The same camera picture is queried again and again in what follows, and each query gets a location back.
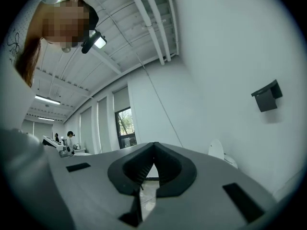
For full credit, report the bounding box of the person's head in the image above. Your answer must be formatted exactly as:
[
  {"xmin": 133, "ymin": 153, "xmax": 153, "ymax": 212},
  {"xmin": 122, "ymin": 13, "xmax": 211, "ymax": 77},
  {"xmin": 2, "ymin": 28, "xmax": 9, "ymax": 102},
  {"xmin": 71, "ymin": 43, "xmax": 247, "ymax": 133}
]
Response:
[{"xmin": 26, "ymin": 0, "xmax": 99, "ymax": 49}]

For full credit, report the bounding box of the dotted white shirt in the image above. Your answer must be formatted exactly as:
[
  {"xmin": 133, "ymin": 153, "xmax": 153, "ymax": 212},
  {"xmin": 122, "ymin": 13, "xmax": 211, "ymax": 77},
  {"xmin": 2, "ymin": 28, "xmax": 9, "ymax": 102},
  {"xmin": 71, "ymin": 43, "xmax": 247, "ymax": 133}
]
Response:
[{"xmin": 0, "ymin": 0, "xmax": 60, "ymax": 134}]

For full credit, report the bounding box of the white ceiling pipe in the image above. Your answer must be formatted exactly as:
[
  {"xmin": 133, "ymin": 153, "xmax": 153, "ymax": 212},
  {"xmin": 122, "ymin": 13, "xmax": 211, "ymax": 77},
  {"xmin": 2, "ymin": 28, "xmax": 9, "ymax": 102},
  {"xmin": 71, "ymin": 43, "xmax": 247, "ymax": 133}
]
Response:
[
  {"xmin": 140, "ymin": 0, "xmax": 172, "ymax": 62},
  {"xmin": 124, "ymin": 0, "xmax": 165, "ymax": 66}
]

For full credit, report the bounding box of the grey roller blind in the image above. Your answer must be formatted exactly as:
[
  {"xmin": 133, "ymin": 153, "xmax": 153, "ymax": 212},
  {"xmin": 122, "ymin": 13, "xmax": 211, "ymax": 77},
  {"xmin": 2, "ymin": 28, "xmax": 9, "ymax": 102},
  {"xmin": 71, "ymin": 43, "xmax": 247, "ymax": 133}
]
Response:
[
  {"xmin": 113, "ymin": 86, "xmax": 130, "ymax": 113},
  {"xmin": 97, "ymin": 97, "xmax": 109, "ymax": 153},
  {"xmin": 80, "ymin": 106, "xmax": 93, "ymax": 154}
]

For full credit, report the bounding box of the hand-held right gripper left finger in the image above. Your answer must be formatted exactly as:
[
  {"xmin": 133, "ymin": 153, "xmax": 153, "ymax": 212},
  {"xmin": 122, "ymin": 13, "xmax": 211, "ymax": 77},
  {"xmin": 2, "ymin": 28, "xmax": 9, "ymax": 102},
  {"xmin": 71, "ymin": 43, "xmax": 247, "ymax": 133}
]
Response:
[{"xmin": 47, "ymin": 141, "xmax": 156, "ymax": 230}]

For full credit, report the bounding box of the black head camera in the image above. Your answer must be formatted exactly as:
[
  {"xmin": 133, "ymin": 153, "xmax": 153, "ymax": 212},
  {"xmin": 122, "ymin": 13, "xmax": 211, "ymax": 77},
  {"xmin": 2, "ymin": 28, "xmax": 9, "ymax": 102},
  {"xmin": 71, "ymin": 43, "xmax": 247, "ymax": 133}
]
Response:
[{"xmin": 81, "ymin": 29, "xmax": 107, "ymax": 55}]

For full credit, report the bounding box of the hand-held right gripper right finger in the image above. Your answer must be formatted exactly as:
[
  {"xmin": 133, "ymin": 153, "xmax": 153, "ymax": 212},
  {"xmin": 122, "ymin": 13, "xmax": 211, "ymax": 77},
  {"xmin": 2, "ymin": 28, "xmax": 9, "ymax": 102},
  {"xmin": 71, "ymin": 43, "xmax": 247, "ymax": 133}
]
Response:
[{"xmin": 143, "ymin": 141, "xmax": 279, "ymax": 230}]

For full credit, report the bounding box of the thin white cable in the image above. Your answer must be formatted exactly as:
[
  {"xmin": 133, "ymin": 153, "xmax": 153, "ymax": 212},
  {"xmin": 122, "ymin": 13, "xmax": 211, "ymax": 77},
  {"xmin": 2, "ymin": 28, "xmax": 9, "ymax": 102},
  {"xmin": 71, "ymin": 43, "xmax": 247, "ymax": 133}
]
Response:
[{"xmin": 136, "ymin": 52, "xmax": 183, "ymax": 149}]

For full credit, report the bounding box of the black paper holder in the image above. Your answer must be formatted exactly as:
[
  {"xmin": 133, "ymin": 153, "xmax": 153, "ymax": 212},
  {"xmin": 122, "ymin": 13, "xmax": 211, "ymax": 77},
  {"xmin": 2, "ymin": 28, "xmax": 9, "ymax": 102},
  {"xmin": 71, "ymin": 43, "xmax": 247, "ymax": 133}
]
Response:
[{"xmin": 251, "ymin": 79, "xmax": 283, "ymax": 113}]

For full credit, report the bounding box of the white machine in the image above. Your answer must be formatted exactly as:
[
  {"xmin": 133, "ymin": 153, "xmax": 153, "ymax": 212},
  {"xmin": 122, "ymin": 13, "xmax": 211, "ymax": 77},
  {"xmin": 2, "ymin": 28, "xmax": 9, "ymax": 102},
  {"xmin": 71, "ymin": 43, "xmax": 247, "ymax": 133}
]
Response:
[{"xmin": 42, "ymin": 135, "xmax": 63, "ymax": 153}]

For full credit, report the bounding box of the window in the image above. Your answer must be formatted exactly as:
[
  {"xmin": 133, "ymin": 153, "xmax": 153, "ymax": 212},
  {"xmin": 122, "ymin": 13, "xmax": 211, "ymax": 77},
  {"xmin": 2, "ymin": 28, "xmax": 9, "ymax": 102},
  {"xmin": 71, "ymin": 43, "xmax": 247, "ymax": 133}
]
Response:
[{"xmin": 115, "ymin": 107, "xmax": 138, "ymax": 150}]

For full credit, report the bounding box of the egg-shaped white toilet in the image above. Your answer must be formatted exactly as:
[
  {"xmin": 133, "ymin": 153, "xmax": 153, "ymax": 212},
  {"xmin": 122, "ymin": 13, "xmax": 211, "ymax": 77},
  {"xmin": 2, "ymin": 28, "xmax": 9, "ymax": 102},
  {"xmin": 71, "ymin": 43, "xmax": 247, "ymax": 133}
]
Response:
[{"xmin": 207, "ymin": 138, "xmax": 239, "ymax": 170}]

